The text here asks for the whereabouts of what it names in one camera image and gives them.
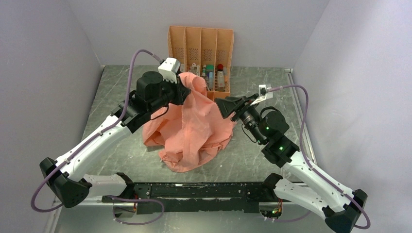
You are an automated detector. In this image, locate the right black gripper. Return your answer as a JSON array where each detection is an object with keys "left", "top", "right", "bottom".
[{"left": 215, "top": 94, "right": 266, "bottom": 144}]

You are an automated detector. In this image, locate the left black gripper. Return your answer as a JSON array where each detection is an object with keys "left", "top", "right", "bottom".
[{"left": 150, "top": 74, "right": 192, "bottom": 114}]

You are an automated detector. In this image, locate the pink zip-up jacket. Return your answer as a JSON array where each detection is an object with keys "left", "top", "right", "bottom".
[{"left": 142, "top": 72, "right": 236, "bottom": 172}]

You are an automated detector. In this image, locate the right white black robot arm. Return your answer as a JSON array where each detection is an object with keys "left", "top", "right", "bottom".
[{"left": 215, "top": 95, "right": 367, "bottom": 233}]

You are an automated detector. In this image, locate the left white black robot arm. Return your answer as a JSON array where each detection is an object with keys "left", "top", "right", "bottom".
[{"left": 39, "top": 71, "right": 191, "bottom": 208}]

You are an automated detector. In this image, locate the red capped grey marker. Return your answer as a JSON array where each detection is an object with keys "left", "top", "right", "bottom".
[{"left": 216, "top": 64, "right": 227, "bottom": 92}]

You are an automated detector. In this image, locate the green capped blue tube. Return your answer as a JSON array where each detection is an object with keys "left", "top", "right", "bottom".
[{"left": 202, "top": 65, "right": 214, "bottom": 91}]

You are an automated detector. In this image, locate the orange four-slot file organizer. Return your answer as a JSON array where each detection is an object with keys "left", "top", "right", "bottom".
[{"left": 168, "top": 26, "right": 234, "bottom": 100}]

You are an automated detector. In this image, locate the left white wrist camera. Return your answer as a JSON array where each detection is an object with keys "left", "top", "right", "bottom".
[{"left": 158, "top": 57, "right": 181, "bottom": 83}]

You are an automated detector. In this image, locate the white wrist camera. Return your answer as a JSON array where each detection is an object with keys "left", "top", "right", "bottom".
[
  {"left": 251, "top": 84, "right": 273, "bottom": 105},
  {"left": 158, "top": 57, "right": 181, "bottom": 83}
]

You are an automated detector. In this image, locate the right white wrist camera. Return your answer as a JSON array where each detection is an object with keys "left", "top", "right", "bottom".
[{"left": 251, "top": 84, "right": 273, "bottom": 105}]

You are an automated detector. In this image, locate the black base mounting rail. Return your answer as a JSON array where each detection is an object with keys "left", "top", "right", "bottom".
[{"left": 120, "top": 182, "right": 279, "bottom": 215}]

